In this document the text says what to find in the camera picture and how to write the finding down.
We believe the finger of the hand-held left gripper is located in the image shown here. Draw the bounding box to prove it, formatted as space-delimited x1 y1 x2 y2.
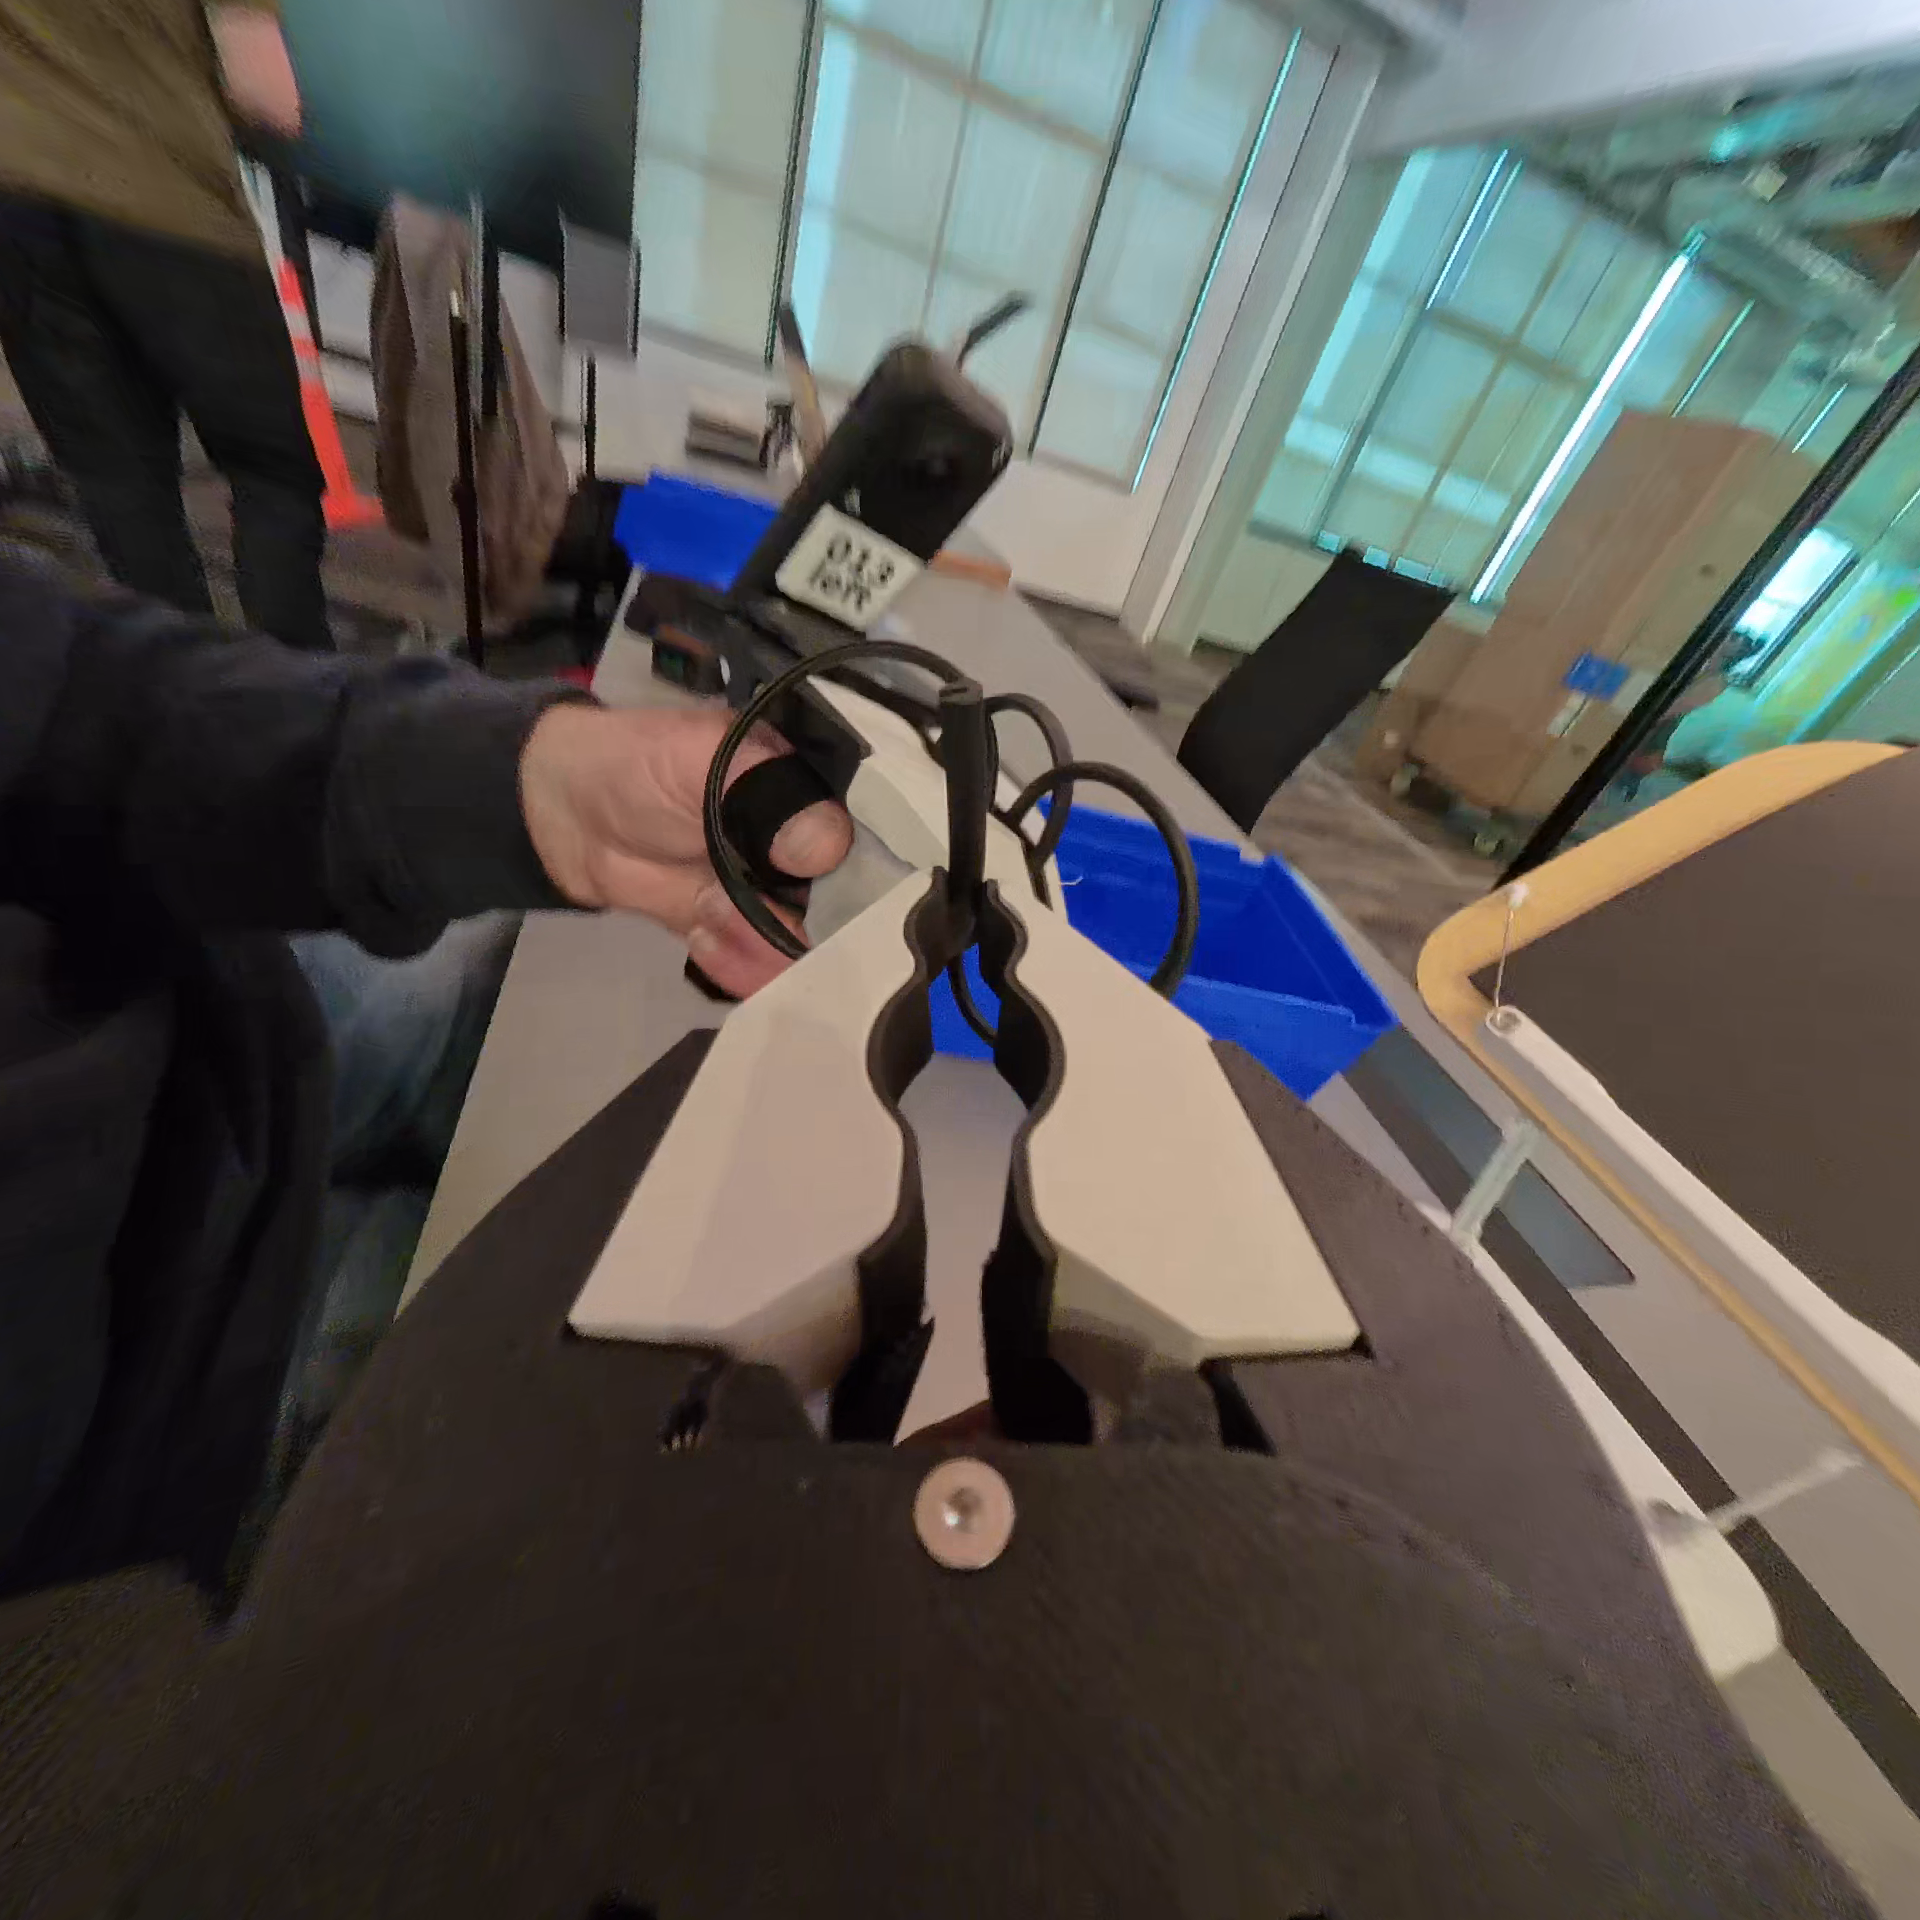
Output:
850 737 970 878

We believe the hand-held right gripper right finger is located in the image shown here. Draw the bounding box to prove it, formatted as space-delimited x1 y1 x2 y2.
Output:
976 901 1360 1368

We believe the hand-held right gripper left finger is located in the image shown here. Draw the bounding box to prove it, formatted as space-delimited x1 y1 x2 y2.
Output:
572 878 955 1368

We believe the black cable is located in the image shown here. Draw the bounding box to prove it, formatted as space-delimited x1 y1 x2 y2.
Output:
707 641 1202 1051

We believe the large blue bin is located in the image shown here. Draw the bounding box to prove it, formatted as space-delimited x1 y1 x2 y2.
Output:
927 796 1402 1099

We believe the person's left forearm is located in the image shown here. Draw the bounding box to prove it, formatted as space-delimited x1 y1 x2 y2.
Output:
0 541 588 962

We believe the person's left hand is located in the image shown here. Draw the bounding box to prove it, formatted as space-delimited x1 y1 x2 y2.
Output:
520 697 916 1009

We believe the pale tool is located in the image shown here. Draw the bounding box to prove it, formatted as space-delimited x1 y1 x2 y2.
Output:
946 292 1032 386

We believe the small blue bin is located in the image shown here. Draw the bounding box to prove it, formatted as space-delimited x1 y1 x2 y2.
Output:
615 470 789 596

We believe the black chair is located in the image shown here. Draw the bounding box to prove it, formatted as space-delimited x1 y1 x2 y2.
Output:
1177 550 1457 836

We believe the brown padded seat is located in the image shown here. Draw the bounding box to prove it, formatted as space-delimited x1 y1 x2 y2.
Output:
371 196 572 648

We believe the black tv screen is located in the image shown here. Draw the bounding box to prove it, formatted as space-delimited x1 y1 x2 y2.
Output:
287 0 647 256

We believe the black board with wooden rim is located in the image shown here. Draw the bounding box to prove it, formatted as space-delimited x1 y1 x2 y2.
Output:
1418 745 1920 1501

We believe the cardboard panel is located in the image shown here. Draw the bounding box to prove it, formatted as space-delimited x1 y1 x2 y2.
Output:
1410 411 1818 819

